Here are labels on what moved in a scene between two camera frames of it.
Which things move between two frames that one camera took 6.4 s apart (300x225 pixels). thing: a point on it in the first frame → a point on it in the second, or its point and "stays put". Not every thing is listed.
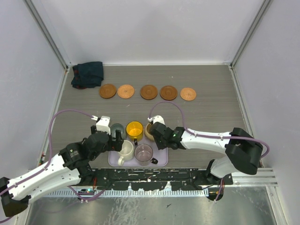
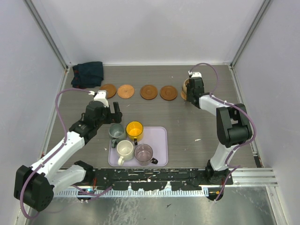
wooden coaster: [125, 91] stays put
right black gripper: [160, 146] → [188, 97]
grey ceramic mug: [116, 126] stays put
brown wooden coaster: [148, 92] stays put
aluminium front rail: [264, 178] stays put
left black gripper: [115, 145] → [113, 117]
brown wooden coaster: [108, 91] stays put
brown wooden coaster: [168, 93] stays put
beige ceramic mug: [147, 132] → [184, 88]
